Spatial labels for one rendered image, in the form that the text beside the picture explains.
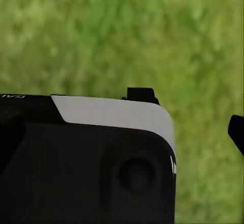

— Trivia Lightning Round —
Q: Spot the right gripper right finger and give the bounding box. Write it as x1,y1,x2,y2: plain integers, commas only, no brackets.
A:
228,115,244,156

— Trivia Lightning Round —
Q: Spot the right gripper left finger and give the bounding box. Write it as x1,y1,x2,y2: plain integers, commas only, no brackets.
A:
0,115,26,176

